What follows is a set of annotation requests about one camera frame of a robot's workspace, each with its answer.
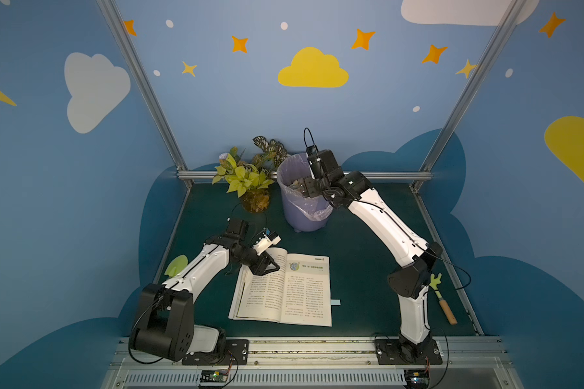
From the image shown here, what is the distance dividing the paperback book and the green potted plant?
0.27 m

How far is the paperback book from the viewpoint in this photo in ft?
2.68

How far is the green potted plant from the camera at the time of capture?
0.91m
